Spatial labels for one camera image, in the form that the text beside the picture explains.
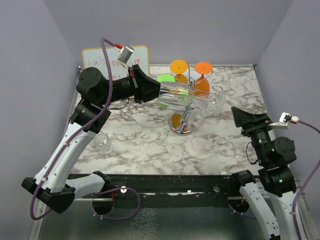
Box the orange plastic wine glass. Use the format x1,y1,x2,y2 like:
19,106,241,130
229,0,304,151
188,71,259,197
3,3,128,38
193,61,213,97

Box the green plastic wine glass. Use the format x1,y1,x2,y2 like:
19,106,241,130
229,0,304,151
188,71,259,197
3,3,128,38
156,73,193,109

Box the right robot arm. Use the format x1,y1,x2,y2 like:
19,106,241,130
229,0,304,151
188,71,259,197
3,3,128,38
229,106,307,240

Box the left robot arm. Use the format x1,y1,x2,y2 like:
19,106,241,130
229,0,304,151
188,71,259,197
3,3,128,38
21,64,161,214

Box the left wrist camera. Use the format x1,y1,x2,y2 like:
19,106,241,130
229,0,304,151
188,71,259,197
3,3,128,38
117,46,134,71

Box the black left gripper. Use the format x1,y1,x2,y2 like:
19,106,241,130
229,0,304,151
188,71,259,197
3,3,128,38
98,63,171,106

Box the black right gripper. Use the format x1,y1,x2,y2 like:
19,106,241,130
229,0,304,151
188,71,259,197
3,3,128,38
232,105,274,164

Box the black mounting rail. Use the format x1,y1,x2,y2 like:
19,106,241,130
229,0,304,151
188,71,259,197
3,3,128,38
76,174,244,209

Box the yellow framed whiteboard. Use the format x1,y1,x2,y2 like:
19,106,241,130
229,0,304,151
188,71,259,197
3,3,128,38
81,45,150,81

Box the chrome wine glass rack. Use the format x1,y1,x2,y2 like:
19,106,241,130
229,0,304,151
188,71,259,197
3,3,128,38
169,70,222,136

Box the clear hung wine glass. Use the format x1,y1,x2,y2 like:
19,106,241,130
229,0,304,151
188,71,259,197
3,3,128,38
188,111,205,132

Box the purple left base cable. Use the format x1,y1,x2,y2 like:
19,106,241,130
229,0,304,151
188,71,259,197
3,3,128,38
91,186,141,221

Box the yellow plastic wine glass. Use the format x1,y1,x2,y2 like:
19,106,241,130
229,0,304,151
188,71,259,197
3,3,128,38
169,59,190,85

